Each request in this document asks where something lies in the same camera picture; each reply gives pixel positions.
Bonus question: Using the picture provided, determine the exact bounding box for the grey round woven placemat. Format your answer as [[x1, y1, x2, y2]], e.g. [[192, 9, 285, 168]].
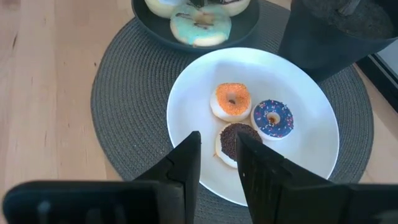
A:
[[90, 0, 375, 224]]

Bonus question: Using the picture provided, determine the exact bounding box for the black round plate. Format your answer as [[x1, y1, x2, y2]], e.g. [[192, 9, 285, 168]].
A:
[[131, 0, 261, 54]]

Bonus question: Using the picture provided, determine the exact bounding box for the small orange sprinkled donut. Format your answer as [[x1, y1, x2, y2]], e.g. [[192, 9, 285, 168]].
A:
[[210, 82, 252, 123]]

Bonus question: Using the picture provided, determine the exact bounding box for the green plant in black pot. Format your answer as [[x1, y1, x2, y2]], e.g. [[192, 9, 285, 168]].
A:
[[277, 0, 398, 82]]

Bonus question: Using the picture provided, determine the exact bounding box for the large chocolate glazed donut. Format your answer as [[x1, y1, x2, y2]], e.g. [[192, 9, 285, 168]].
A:
[[189, 0, 251, 17]]

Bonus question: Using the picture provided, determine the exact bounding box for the small chocolate sprinkled donut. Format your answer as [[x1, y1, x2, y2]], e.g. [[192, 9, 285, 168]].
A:
[[215, 123, 264, 169]]

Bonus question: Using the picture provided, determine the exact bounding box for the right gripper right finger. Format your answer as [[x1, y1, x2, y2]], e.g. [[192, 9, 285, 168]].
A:
[[235, 133, 398, 224]]

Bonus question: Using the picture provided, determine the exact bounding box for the large mint green glazed donut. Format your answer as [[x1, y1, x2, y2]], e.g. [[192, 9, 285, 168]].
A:
[[170, 3, 233, 47]]

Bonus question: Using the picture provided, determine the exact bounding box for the black aluminium table frame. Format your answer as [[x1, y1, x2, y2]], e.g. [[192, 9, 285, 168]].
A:
[[356, 52, 398, 113]]

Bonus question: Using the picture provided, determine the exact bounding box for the large white glazed donut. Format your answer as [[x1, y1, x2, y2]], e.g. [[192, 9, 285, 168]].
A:
[[144, 0, 187, 19]]

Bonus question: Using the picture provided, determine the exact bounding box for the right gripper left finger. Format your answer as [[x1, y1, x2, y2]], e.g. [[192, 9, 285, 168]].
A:
[[2, 131, 202, 224]]

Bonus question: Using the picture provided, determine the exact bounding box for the small blue sprinkled donut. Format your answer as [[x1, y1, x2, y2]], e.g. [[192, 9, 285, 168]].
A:
[[250, 99, 295, 141]]

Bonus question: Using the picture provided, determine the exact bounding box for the white round plate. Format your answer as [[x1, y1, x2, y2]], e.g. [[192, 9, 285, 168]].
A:
[[166, 47, 340, 208]]

